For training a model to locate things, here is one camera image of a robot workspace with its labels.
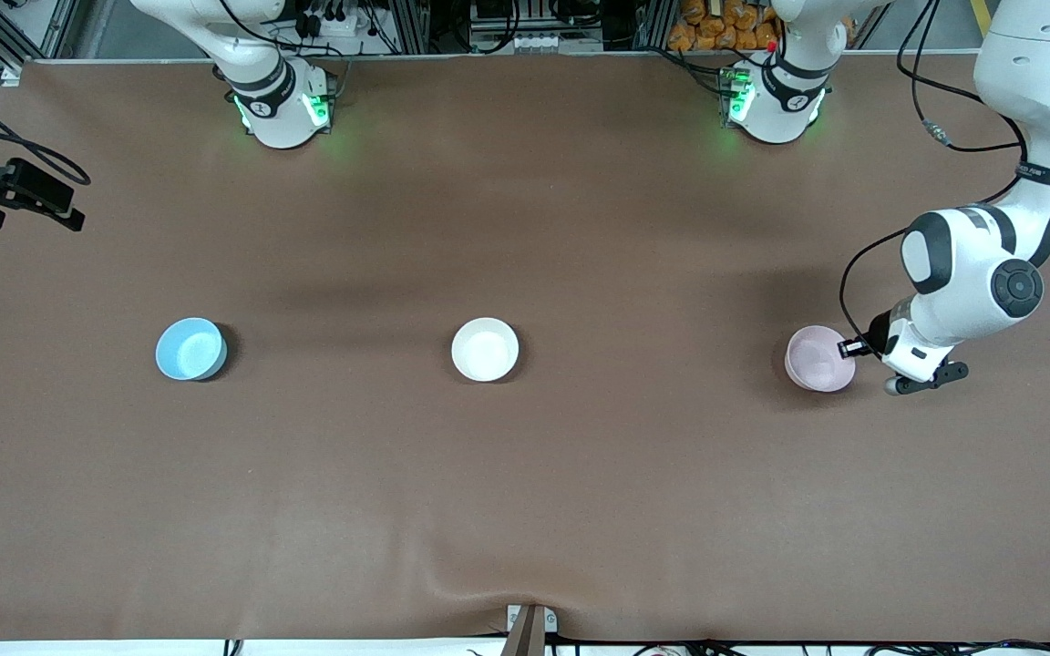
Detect pink bowl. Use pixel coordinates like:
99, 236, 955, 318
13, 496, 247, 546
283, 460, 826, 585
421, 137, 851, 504
784, 325, 857, 394

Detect blue bowl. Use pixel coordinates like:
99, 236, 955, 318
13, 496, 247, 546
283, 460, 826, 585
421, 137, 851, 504
156, 317, 228, 382

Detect white bowl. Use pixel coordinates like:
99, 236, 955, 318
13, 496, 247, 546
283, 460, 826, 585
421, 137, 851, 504
451, 316, 520, 383

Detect brown table cover mat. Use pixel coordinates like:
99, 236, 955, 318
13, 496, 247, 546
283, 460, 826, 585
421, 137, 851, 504
0, 50, 1050, 643

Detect white power strip black plugs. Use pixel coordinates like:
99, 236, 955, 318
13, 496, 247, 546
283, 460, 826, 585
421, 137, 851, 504
300, 7, 373, 39

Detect orange packaged goods pile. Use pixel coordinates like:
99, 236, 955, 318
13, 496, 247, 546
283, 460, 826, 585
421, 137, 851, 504
668, 0, 783, 53

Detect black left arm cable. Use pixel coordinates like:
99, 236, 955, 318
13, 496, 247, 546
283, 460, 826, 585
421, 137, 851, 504
839, 0, 1032, 352

